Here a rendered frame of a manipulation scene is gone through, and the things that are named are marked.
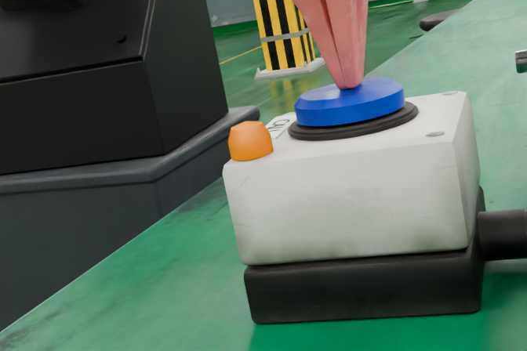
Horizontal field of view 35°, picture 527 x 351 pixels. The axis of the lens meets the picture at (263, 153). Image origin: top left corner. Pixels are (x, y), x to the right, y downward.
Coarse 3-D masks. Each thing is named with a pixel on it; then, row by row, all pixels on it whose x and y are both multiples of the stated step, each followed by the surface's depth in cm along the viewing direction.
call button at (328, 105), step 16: (368, 80) 31; (384, 80) 31; (304, 96) 31; (320, 96) 30; (336, 96) 29; (352, 96) 29; (368, 96) 29; (384, 96) 29; (400, 96) 30; (304, 112) 30; (320, 112) 29; (336, 112) 29; (352, 112) 29; (368, 112) 29; (384, 112) 29
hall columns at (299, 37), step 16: (256, 0) 671; (272, 0) 666; (288, 0) 661; (256, 16) 676; (272, 16) 670; (288, 16) 665; (272, 32) 674; (288, 32) 669; (304, 32) 682; (272, 48) 678; (288, 48) 672; (304, 48) 679; (272, 64) 682; (288, 64) 676
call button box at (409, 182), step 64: (320, 128) 30; (384, 128) 29; (448, 128) 27; (256, 192) 28; (320, 192) 28; (384, 192) 27; (448, 192) 26; (256, 256) 29; (320, 256) 28; (384, 256) 28; (448, 256) 27; (512, 256) 30; (256, 320) 30
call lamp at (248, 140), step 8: (232, 128) 29; (240, 128) 28; (248, 128) 28; (256, 128) 28; (264, 128) 29; (232, 136) 29; (240, 136) 28; (248, 136) 28; (256, 136) 28; (264, 136) 28; (232, 144) 28; (240, 144) 28; (248, 144) 28; (256, 144) 28; (264, 144) 28; (272, 144) 29; (232, 152) 29; (240, 152) 28; (248, 152) 28; (256, 152) 28; (264, 152) 28; (272, 152) 29; (240, 160) 28
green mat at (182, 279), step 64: (512, 0) 123; (384, 64) 85; (448, 64) 78; (512, 64) 71; (512, 128) 50; (512, 192) 39; (128, 256) 40; (192, 256) 38; (64, 320) 34; (128, 320) 32; (192, 320) 31; (320, 320) 29; (384, 320) 28; (448, 320) 27; (512, 320) 26
